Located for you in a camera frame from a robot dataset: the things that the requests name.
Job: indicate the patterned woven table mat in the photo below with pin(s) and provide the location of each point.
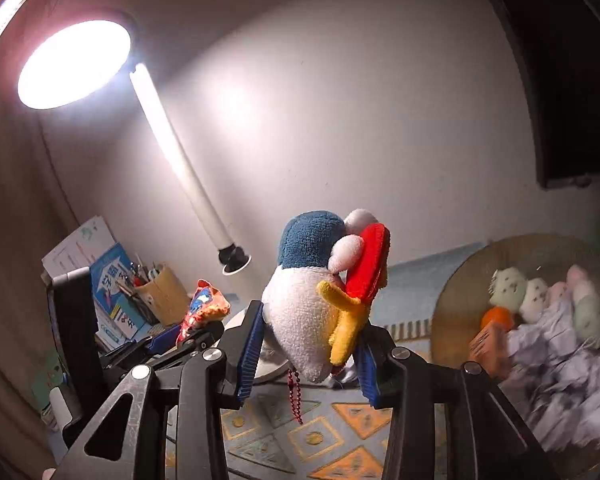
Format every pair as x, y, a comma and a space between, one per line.
320, 440

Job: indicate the bamboo pen holder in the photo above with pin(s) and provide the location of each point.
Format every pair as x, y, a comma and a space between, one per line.
167, 295

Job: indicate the green white pink dango plush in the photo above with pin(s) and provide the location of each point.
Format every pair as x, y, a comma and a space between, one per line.
590, 315
510, 287

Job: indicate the pink card box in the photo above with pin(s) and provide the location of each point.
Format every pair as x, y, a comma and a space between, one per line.
490, 347

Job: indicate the mandarin orange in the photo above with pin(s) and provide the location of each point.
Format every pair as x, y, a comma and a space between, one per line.
497, 317

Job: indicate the stack of study books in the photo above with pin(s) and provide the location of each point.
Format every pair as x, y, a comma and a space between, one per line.
75, 247

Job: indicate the blue cover workbook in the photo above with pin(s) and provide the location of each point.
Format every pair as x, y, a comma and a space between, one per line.
110, 285

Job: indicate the dark monitor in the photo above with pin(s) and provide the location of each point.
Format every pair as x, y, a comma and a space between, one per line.
570, 85

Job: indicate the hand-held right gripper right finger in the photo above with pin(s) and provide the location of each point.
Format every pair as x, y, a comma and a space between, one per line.
367, 372

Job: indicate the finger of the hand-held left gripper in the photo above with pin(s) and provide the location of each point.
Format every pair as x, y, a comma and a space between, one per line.
195, 345
162, 338

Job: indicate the red snack packet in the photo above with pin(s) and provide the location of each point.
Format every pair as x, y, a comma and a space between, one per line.
205, 305

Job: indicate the bunch of pens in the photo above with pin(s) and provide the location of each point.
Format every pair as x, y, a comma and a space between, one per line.
140, 272

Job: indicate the white plush toy red bow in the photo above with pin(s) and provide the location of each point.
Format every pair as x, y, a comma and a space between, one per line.
305, 310

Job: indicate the white desk lamp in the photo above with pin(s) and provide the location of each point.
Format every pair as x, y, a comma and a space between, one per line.
75, 65

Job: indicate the pile of papers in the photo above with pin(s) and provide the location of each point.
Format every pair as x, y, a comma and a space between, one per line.
565, 380

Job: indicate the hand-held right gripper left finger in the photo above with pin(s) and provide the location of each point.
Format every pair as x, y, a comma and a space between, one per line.
250, 355

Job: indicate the black mesh pen holder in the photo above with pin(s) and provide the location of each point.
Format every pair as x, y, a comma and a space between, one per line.
140, 307

